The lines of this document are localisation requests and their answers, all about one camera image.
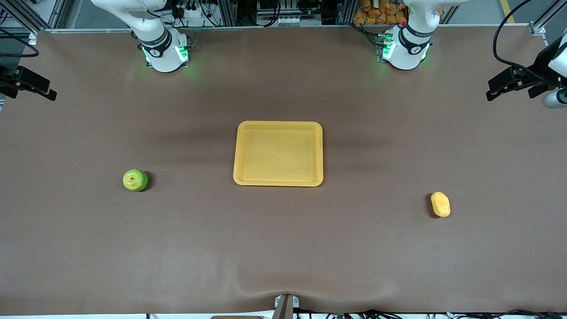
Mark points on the aluminium frame profile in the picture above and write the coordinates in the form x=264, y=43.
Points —
x=26, y=13
x=542, y=22

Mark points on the white power strip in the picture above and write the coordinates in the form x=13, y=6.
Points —
x=190, y=11

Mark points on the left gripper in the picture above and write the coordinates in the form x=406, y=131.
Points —
x=537, y=71

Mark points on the green apple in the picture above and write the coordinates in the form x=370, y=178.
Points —
x=135, y=180

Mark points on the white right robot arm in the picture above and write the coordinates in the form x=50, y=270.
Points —
x=161, y=57

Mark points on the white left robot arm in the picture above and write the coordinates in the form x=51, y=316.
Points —
x=407, y=55

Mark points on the yellow plastic tray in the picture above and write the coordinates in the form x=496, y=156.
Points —
x=278, y=155

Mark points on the yellow potato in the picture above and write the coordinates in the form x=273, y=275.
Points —
x=440, y=204

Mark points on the aluminium table edge rail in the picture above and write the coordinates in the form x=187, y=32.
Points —
x=266, y=28

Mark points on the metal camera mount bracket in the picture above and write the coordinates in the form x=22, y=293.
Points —
x=285, y=308

